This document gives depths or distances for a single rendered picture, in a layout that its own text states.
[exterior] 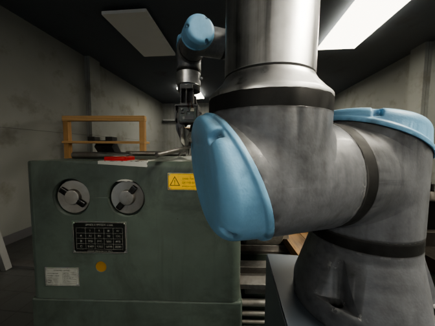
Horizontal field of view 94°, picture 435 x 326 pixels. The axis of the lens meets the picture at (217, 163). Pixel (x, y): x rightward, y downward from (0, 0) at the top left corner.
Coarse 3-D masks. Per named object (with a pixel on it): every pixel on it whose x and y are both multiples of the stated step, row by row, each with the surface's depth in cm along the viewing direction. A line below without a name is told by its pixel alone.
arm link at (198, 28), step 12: (192, 24) 48; (204, 24) 48; (192, 36) 48; (204, 36) 49; (216, 36) 51; (180, 48) 56; (192, 48) 51; (204, 48) 51; (216, 48) 53; (192, 60) 58
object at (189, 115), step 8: (184, 88) 59; (192, 88) 59; (184, 96) 61; (192, 96) 60; (176, 104) 59; (184, 104) 59; (192, 104) 59; (176, 112) 61; (184, 112) 59; (192, 112) 59; (200, 112) 66; (176, 120) 60; (184, 120) 60; (192, 120) 60
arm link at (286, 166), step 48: (240, 0) 16; (288, 0) 15; (240, 48) 17; (288, 48) 15; (240, 96) 15; (288, 96) 14; (192, 144) 21; (240, 144) 14; (288, 144) 15; (336, 144) 17; (240, 192) 14; (288, 192) 15; (336, 192) 16; (240, 240) 17
